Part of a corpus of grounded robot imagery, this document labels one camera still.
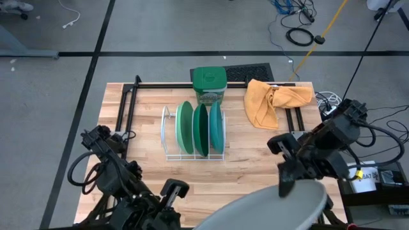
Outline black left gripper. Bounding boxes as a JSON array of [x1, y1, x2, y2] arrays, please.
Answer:
[[140, 178, 190, 230]]

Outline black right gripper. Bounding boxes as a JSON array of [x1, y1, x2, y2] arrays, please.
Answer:
[[266, 132, 324, 198]]

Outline large grey plate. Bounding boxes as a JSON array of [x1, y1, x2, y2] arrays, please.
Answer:
[[193, 178, 329, 230]]

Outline light green plate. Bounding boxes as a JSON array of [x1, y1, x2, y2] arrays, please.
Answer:
[[174, 100, 195, 155]]

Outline dark green plate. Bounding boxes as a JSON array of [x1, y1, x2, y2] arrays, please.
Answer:
[[192, 103, 210, 158]]

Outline teal plate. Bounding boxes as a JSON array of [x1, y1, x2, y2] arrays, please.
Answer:
[[209, 100, 225, 155]]

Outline yellow cloth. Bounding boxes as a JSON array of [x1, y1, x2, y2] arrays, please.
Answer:
[[243, 79, 314, 131]]

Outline white paper box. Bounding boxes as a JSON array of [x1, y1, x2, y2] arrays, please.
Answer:
[[347, 160, 380, 193]]

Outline black cart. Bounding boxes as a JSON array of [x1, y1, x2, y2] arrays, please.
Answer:
[[337, 160, 409, 219]]

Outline green detergent tub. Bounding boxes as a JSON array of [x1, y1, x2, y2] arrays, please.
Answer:
[[192, 66, 228, 106]]

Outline black floor mat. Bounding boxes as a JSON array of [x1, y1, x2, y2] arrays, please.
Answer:
[[190, 63, 275, 83]]

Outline black power strip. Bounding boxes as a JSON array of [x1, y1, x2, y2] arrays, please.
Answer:
[[299, 5, 316, 24]]

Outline white floor object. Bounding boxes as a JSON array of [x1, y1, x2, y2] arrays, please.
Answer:
[[366, 0, 401, 12]]

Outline grey table leg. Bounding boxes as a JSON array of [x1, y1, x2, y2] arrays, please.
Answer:
[[0, 24, 60, 60]]

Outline grey chair base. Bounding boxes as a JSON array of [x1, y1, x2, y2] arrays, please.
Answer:
[[0, 0, 35, 20]]

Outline white wire dish rack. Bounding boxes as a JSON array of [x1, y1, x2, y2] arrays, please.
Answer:
[[161, 105, 226, 162]]

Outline black aluminium frame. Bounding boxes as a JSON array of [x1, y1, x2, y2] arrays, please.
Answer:
[[114, 75, 305, 160]]

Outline white cable bundle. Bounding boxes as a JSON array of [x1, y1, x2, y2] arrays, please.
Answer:
[[314, 90, 343, 113]]

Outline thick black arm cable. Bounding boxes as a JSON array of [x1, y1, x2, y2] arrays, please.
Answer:
[[350, 120, 406, 171], [66, 151, 100, 196]]

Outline coiled black cable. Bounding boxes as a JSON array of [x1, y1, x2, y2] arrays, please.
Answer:
[[284, 26, 316, 47]]

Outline yellow cable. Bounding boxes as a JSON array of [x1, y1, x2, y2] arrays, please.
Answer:
[[288, 0, 350, 82]]

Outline long black cable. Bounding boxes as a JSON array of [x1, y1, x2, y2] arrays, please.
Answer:
[[341, 0, 394, 100]]

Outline blue cable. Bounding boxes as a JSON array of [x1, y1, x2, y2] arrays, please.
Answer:
[[267, 0, 300, 78]]

